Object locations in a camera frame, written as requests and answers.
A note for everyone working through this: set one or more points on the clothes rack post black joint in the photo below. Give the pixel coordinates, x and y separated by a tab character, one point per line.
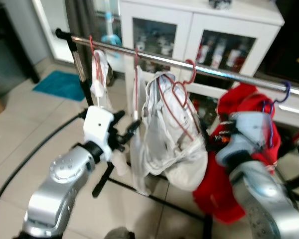
77	62

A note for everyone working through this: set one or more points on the grey brown curtain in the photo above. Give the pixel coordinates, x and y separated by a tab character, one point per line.
82	20

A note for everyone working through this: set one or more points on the dark grey cabinet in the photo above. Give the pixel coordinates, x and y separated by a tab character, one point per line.
5	59

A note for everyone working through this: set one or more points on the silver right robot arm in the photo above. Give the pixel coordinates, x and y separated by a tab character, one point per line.
259	194

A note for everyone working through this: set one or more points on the chrome clothes rack rail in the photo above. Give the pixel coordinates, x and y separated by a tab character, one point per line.
224	74

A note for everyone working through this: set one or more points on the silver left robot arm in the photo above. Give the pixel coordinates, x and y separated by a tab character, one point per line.
65	169

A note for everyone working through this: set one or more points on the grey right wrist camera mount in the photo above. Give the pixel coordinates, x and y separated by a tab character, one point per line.
249	132

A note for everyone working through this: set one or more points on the red garment with white trim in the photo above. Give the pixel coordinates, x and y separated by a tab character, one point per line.
214	189

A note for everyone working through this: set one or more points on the black cabinet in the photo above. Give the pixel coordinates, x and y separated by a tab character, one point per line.
289	30

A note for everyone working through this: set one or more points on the small dark ornament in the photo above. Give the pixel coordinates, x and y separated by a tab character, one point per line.
220	3

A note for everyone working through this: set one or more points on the cream white shirt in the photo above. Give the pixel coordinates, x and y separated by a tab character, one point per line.
164	144

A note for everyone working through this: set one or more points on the teal floor mat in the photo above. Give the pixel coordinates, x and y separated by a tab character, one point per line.
60	84

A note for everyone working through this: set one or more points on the white glass door cabinet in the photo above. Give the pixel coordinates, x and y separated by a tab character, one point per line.
189	25

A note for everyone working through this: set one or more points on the purple clothes hanger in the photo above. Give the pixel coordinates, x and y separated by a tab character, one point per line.
288	92

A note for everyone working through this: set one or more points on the black clothes rack base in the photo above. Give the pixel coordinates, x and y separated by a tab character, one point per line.
101	184

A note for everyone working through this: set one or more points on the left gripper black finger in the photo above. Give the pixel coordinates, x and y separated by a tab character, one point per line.
119	116
131	128

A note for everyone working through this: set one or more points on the white blue standing appliance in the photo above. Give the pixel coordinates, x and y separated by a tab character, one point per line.
111	39

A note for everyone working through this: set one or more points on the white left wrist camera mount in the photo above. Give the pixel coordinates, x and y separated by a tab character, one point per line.
97	129

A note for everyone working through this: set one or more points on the white sliding door frame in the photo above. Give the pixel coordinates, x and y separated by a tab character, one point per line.
52	30

